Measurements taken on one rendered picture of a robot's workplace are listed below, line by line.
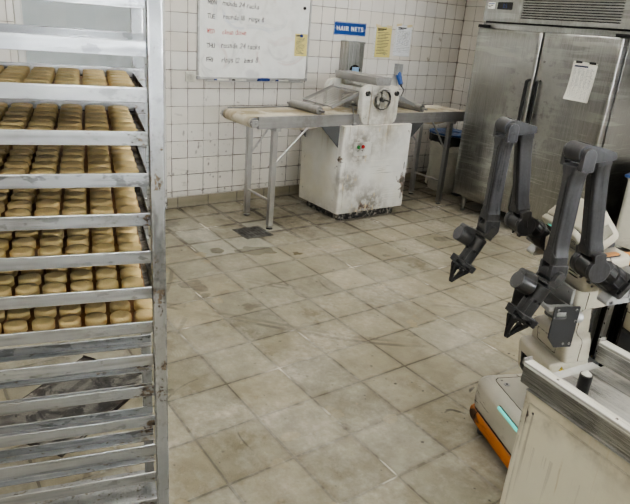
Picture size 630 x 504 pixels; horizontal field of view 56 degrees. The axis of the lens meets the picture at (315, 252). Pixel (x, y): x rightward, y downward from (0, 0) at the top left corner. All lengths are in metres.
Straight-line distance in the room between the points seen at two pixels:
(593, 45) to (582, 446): 4.10
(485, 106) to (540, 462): 4.52
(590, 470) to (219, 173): 4.61
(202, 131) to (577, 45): 3.17
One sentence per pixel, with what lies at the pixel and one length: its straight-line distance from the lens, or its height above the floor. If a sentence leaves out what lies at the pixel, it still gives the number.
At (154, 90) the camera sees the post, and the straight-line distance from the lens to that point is 1.29.
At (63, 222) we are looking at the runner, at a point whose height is 1.23.
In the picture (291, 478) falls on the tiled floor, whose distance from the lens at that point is 2.50.
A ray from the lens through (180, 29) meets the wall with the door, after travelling 5.33.
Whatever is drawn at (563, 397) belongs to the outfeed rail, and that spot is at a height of 0.88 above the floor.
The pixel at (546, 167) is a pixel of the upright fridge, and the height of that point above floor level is 0.66.
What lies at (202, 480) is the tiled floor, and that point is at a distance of 2.49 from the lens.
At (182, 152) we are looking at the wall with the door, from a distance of 5.46.
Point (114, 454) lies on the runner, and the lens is 1.69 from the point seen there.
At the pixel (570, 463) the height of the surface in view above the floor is 0.74.
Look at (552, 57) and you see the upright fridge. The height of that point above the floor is 1.54.
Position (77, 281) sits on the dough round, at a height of 1.06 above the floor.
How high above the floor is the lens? 1.67
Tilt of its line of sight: 21 degrees down
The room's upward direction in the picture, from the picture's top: 5 degrees clockwise
